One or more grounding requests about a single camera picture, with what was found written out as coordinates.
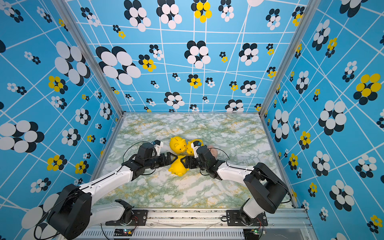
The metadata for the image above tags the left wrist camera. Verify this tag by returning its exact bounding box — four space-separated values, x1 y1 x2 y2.
152 140 164 157

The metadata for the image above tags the aluminium corner post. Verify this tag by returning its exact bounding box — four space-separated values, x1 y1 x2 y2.
259 0 322 118
51 0 125 118

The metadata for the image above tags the yellow piggy bank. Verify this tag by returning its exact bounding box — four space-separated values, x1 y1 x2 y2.
187 139 204 156
169 155 190 177
170 136 187 155

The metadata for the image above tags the left aluminium corner post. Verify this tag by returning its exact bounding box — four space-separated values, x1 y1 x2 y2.
51 0 125 118

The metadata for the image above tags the pink piggy bank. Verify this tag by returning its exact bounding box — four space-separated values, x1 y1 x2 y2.
208 145 218 162

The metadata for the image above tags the aluminium front rail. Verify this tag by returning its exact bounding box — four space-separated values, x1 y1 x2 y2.
76 208 318 240

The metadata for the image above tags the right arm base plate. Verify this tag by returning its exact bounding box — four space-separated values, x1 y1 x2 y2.
222 210 268 228

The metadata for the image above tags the yellow piggy bank back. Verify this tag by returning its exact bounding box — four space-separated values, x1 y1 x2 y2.
187 139 204 156

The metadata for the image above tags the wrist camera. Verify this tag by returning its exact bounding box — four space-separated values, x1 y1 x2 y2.
152 140 164 157
191 141 202 158

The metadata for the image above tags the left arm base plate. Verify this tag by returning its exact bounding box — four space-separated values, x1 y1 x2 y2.
105 210 148 227

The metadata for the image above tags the yellow piggy bank front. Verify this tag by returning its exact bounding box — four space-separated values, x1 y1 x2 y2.
169 155 190 177

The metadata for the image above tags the right aluminium corner post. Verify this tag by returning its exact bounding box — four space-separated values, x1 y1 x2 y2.
259 0 322 118

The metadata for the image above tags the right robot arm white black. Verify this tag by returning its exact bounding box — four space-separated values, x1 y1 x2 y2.
181 146 291 226

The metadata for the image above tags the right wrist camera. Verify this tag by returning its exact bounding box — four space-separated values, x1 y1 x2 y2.
191 141 202 158

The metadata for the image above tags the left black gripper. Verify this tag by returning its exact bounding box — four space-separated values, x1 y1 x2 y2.
145 151 179 170

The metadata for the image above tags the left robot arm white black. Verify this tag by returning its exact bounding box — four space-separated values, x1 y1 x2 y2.
45 141 178 240

